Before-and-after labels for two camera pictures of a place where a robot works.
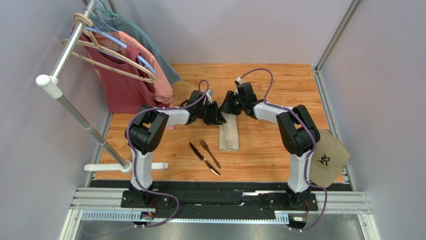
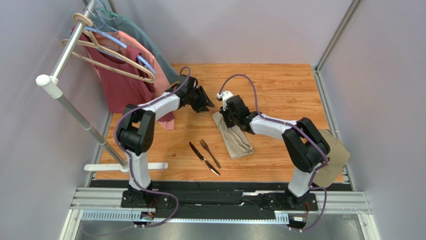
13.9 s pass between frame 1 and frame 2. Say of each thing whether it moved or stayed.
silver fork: stayed
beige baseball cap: stayed
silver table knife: stayed
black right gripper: moved
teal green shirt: stayed
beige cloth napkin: moved
